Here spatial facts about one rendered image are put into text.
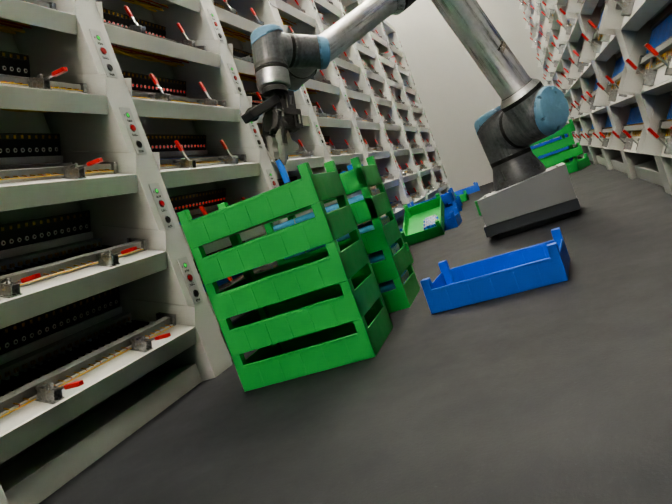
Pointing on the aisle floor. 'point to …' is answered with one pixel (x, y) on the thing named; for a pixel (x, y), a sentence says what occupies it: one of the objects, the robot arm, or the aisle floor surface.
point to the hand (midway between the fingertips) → (278, 161)
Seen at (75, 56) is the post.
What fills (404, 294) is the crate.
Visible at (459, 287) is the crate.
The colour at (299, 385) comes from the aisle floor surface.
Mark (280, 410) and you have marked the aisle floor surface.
